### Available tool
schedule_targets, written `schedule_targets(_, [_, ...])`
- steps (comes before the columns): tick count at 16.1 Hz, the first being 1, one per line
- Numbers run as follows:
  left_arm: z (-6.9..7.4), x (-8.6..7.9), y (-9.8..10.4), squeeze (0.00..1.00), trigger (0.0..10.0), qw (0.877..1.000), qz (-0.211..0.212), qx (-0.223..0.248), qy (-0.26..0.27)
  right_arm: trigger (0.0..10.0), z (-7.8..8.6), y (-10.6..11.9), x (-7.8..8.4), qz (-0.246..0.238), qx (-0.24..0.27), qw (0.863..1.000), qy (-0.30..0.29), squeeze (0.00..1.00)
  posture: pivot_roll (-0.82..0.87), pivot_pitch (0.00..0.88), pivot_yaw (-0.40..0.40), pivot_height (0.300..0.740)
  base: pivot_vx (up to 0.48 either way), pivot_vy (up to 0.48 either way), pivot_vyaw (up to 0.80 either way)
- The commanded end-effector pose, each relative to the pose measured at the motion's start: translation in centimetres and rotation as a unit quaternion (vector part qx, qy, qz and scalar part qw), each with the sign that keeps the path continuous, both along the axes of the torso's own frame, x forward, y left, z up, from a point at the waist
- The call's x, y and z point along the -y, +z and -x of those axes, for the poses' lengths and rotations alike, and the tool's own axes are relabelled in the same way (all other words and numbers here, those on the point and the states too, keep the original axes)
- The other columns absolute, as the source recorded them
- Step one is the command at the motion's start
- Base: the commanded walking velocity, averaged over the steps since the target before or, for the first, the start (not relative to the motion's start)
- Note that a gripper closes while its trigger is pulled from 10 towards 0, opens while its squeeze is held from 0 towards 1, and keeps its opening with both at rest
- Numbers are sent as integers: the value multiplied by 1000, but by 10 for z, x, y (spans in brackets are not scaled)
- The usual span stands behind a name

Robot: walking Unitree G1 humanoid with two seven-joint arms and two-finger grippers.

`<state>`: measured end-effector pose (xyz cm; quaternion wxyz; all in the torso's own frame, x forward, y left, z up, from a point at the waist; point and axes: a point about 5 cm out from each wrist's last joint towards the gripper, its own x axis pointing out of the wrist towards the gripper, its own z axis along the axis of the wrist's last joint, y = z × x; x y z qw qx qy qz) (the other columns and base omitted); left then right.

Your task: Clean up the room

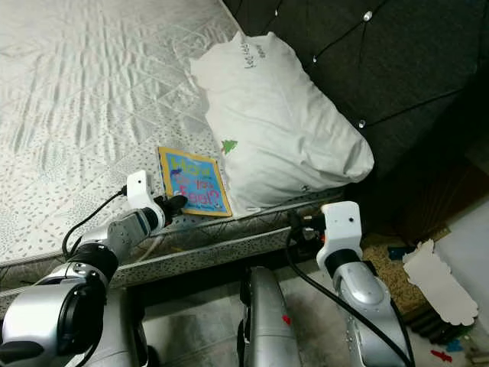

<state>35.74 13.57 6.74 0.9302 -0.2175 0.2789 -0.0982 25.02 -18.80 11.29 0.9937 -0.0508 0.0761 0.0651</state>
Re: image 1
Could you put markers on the white scalloped cardboard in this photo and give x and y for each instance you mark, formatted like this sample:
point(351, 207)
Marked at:
point(439, 287)

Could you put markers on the colourful children's book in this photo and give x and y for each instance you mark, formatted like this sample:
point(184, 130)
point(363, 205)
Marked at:
point(195, 180)

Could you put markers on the brown woven mat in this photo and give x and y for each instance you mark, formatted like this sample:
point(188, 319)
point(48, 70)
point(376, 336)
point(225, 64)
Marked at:
point(386, 279)

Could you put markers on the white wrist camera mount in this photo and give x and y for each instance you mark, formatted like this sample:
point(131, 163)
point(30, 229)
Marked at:
point(141, 189)
point(342, 223)

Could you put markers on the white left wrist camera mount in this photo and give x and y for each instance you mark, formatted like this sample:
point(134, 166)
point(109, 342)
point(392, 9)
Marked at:
point(141, 189)

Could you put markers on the grey right robot leg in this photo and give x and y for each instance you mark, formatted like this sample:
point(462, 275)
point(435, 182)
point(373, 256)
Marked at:
point(271, 321)

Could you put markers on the grey robot leg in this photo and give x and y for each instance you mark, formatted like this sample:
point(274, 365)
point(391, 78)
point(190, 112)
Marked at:
point(271, 321)
point(122, 336)

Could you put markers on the white quilted mattress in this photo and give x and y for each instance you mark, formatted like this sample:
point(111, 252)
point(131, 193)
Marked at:
point(92, 99)

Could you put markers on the grey left robot leg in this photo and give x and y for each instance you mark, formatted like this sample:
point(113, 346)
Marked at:
point(122, 336)

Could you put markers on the white pillow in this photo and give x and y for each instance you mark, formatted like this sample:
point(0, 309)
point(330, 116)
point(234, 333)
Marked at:
point(283, 130)

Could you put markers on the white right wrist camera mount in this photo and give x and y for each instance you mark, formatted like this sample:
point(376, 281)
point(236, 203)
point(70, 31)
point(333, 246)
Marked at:
point(342, 223)

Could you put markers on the grey bed base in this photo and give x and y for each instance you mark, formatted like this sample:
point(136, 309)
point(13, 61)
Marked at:
point(199, 252)

